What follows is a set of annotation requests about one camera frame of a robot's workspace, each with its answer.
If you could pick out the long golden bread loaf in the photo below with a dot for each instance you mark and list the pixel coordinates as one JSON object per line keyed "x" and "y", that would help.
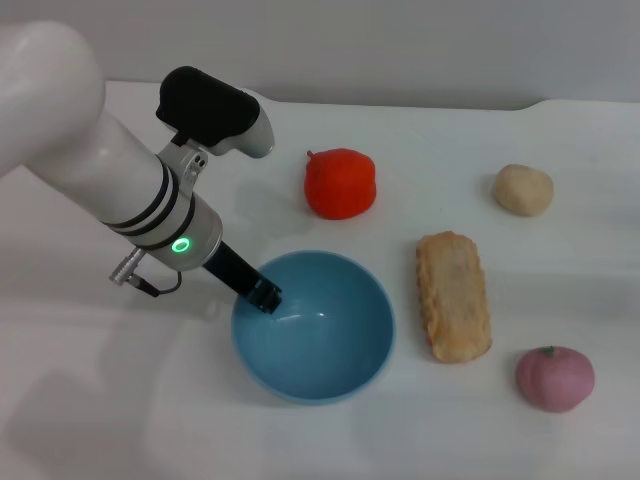
{"x": 452, "y": 300}

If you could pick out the blue ceramic bowl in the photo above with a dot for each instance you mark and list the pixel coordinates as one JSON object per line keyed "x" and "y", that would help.
{"x": 320, "y": 350}

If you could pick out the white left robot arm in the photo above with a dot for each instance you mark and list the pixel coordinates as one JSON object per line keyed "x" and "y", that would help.
{"x": 75, "y": 150}

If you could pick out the round beige bread bun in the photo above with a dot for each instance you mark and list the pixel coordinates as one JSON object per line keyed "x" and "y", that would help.
{"x": 522, "y": 191}

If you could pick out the pink toy peach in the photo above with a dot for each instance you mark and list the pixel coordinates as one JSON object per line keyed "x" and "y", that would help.
{"x": 555, "y": 380}

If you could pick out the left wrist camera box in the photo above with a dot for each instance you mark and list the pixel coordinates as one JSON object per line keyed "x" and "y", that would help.
{"x": 205, "y": 110}

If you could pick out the red toy pepper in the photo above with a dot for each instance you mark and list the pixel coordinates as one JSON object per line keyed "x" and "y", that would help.
{"x": 340, "y": 185}

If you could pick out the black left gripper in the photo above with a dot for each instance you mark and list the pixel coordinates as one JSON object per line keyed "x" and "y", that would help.
{"x": 230, "y": 267}

